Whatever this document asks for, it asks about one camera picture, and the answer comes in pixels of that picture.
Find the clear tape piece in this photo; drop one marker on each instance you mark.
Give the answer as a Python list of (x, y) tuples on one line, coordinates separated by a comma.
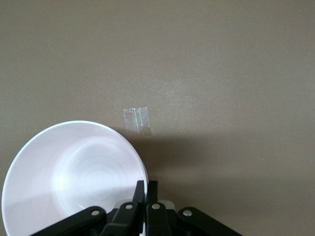
[(136, 120)]

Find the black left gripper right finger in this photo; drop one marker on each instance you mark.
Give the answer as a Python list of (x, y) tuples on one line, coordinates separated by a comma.
[(157, 221)]

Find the pale pink bowl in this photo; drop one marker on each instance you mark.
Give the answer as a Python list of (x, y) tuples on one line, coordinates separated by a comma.
[(61, 172)]

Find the brown table cover sheet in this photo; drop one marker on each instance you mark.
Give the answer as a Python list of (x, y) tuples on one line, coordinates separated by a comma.
[(221, 73)]

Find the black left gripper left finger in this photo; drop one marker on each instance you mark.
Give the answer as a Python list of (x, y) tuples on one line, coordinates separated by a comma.
[(123, 221)]

